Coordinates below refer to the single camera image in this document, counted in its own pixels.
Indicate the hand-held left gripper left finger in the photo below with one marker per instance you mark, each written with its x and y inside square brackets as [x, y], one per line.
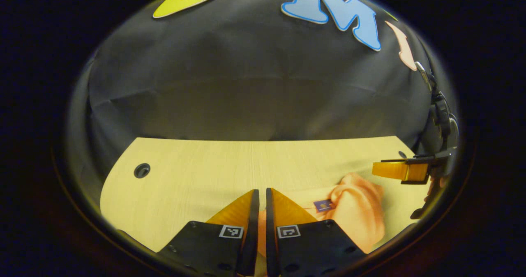
[252, 236]

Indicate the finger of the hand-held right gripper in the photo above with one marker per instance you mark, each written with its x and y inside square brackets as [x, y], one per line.
[396, 170]

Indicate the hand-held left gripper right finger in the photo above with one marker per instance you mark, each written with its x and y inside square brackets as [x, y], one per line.
[270, 236]

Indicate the webcam on black stand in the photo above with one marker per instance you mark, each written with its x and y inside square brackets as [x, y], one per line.
[442, 112]

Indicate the pale orange T-shirt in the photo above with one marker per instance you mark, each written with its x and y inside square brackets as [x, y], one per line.
[361, 213]

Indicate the black backdrop cloth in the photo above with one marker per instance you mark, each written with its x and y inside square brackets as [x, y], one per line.
[246, 84]

